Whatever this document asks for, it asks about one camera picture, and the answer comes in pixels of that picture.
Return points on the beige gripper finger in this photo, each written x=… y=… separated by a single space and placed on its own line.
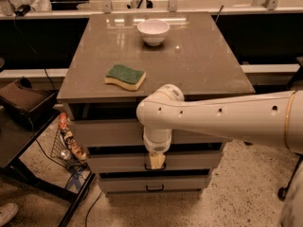
x=157 y=160

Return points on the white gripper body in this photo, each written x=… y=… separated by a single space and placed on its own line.
x=156 y=147

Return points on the grey top drawer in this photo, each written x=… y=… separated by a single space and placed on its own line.
x=127 y=132

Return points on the grey drawer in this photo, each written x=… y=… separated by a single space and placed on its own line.
x=122 y=185
x=184 y=160
x=127 y=132

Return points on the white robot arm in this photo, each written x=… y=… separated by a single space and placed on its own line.
x=274 y=120

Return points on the grey bottom drawer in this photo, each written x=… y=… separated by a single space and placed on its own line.
x=122 y=185

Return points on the grey middle drawer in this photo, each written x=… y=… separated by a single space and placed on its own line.
x=184 y=160

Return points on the grey drawer cabinet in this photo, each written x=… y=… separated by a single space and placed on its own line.
x=195 y=57

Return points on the green yellow sponge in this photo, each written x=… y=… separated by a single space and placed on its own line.
x=125 y=77

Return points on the white ceramic bowl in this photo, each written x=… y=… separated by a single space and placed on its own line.
x=153 y=31

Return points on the black office chair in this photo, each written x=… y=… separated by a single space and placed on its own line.
x=282 y=192

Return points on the dark brown box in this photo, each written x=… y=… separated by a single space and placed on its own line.
x=26 y=105

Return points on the black side table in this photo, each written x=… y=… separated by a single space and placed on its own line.
x=14 y=141

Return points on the white shoe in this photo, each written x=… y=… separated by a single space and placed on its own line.
x=7 y=212

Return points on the black power adapter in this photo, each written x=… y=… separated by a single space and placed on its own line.
x=22 y=10

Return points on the wire basket with snacks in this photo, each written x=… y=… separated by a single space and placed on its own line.
x=66 y=151

